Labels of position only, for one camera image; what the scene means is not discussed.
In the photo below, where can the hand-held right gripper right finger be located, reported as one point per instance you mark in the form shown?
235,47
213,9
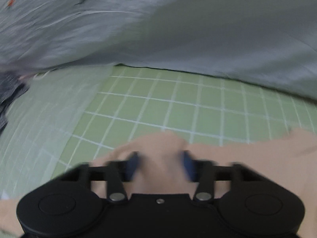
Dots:
188,166

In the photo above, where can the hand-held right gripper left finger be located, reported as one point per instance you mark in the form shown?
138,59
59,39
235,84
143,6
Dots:
132,166

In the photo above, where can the beige garment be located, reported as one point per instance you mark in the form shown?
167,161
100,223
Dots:
163,153

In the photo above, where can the green checked bed sheet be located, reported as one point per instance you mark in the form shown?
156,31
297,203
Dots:
161,104

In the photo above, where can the grey printed quilt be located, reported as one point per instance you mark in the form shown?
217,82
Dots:
173,29

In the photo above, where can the dark patterned cloth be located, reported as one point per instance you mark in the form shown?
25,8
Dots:
10,89

